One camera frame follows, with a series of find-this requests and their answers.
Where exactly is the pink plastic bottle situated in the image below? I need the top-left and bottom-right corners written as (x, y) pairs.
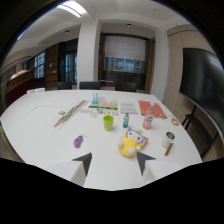
top-left (142, 101), bottom-right (157, 131)

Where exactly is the small blue bottle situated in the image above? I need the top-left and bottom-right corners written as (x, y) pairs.
top-left (122, 112), bottom-right (130, 129)

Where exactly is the purple eggplant toy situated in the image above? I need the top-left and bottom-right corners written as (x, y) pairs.
top-left (72, 133), bottom-right (85, 149)

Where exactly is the yellow plush toy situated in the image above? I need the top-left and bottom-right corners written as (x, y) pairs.
top-left (116, 127), bottom-right (149, 159)

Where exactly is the long colourful game board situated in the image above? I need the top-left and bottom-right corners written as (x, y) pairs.
top-left (53, 99), bottom-right (90, 130)

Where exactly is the green plastic cup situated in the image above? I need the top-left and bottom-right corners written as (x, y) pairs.
top-left (102, 115), bottom-right (115, 132)

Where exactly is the orange folder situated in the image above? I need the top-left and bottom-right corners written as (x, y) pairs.
top-left (137, 99), bottom-right (168, 120)

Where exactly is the black screen stand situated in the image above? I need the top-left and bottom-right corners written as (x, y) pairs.
top-left (181, 104), bottom-right (219, 159)

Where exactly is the white paper sheet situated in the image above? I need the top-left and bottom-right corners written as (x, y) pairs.
top-left (119, 101), bottom-right (139, 115)

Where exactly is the colourful test tube set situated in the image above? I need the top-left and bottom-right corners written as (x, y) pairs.
top-left (88, 92), bottom-right (120, 111)

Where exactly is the black chair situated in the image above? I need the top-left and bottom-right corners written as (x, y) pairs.
top-left (56, 81), bottom-right (73, 91)
top-left (79, 81), bottom-right (101, 91)
top-left (115, 82), bottom-right (138, 93)

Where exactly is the large black screen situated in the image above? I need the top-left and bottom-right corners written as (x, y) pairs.
top-left (179, 47), bottom-right (224, 134)

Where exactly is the red sofa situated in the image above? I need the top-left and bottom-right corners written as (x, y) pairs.
top-left (4, 78), bottom-right (37, 108)

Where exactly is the wooden bookshelf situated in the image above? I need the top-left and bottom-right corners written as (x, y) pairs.
top-left (44, 43), bottom-right (60, 92)

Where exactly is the white roller blind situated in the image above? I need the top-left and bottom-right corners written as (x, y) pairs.
top-left (104, 35), bottom-right (147, 62)

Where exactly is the ceiling light panel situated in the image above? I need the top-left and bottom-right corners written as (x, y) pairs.
top-left (56, 0), bottom-right (88, 18)

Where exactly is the white mug with wooden handle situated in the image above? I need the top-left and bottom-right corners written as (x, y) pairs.
top-left (160, 131), bottom-right (176, 157)

